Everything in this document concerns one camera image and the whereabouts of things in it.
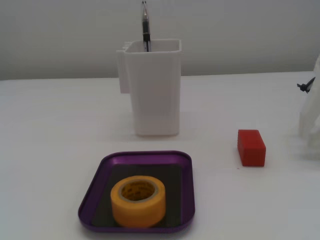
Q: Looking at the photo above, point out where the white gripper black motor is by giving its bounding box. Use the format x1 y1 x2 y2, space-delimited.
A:
298 53 320 161

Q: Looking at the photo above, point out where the red rectangular cube block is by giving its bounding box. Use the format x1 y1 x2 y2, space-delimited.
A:
236 129 267 167

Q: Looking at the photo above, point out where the white plastic container box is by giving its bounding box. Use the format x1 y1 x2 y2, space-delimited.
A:
116 38 183 137

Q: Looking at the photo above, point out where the yellow masking tape roll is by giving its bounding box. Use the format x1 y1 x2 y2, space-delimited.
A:
110 175 167 228

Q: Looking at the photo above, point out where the black clear ballpoint pen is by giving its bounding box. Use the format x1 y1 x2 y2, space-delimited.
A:
141 0 152 53

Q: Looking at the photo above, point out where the purple metal tray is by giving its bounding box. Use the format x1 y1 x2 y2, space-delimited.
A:
77 150 196 234

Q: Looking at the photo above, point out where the black cable tie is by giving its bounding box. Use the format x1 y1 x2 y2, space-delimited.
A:
296 76 316 95

